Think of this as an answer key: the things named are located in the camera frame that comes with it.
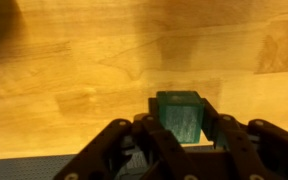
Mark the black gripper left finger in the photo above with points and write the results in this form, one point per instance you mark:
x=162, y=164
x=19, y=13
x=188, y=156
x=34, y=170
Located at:
x=134, y=150

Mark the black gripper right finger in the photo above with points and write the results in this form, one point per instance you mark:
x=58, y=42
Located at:
x=257, y=146

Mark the green block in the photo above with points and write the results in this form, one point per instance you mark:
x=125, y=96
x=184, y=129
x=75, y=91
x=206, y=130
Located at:
x=180, y=116

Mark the grey perforated base plate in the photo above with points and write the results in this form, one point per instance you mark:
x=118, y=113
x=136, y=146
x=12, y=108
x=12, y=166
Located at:
x=27, y=168

